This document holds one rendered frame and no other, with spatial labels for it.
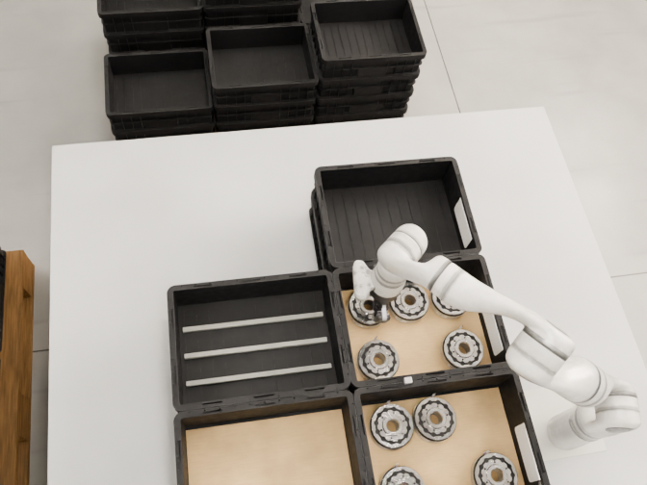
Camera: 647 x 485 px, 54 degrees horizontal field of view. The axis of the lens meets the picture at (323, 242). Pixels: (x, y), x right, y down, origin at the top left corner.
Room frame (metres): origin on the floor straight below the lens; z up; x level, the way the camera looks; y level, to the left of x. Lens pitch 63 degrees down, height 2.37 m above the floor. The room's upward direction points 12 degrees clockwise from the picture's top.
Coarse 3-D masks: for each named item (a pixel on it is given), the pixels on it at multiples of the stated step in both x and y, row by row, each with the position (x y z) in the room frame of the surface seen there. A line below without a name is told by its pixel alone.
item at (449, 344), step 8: (448, 336) 0.58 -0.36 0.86; (456, 336) 0.58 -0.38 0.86; (464, 336) 0.59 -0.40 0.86; (472, 336) 0.60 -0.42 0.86; (448, 344) 0.56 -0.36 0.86; (480, 344) 0.58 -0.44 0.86; (448, 352) 0.54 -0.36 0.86; (480, 352) 0.56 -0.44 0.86; (456, 360) 0.52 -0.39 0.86; (464, 360) 0.53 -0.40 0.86; (472, 360) 0.53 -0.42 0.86; (480, 360) 0.54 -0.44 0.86
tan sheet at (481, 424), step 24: (408, 408) 0.39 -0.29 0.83; (456, 408) 0.41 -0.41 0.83; (480, 408) 0.43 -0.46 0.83; (504, 408) 0.44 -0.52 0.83; (456, 432) 0.36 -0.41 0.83; (480, 432) 0.37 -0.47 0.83; (504, 432) 0.38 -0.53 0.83; (384, 456) 0.27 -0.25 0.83; (408, 456) 0.28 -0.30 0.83; (432, 456) 0.29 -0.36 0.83; (456, 456) 0.30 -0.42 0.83; (432, 480) 0.24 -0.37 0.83; (456, 480) 0.25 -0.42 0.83
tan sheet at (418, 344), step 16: (368, 304) 0.63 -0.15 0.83; (432, 320) 0.62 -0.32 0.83; (448, 320) 0.63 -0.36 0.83; (464, 320) 0.64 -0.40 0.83; (352, 336) 0.54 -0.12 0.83; (368, 336) 0.55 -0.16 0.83; (384, 336) 0.55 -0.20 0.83; (400, 336) 0.56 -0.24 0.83; (416, 336) 0.57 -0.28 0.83; (432, 336) 0.58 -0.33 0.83; (480, 336) 0.61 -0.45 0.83; (352, 352) 0.49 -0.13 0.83; (400, 352) 0.52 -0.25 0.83; (416, 352) 0.53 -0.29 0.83; (432, 352) 0.54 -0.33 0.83; (464, 352) 0.56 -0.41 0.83; (400, 368) 0.48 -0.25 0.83; (416, 368) 0.49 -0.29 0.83; (432, 368) 0.50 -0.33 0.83; (448, 368) 0.51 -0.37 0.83
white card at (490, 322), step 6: (486, 318) 0.65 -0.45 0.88; (492, 318) 0.63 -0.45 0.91; (486, 324) 0.63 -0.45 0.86; (492, 324) 0.62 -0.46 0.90; (492, 330) 0.61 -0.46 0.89; (492, 336) 0.60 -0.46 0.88; (498, 336) 0.59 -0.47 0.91; (492, 342) 0.59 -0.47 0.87; (498, 342) 0.58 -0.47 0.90; (492, 348) 0.57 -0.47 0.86; (498, 348) 0.56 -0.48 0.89
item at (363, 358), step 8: (368, 344) 0.51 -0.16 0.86; (376, 344) 0.52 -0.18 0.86; (384, 344) 0.52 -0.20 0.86; (360, 352) 0.49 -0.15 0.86; (368, 352) 0.49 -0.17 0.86; (392, 352) 0.51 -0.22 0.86; (360, 360) 0.47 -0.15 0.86; (368, 360) 0.47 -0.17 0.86; (392, 360) 0.49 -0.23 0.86; (360, 368) 0.45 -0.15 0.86; (368, 368) 0.46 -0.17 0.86; (384, 368) 0.46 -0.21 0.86; (392, 368) 0.47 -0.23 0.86; (368, 376) 0.44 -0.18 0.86; (376, 376) 0.44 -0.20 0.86; (384, 376) 0.44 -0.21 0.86
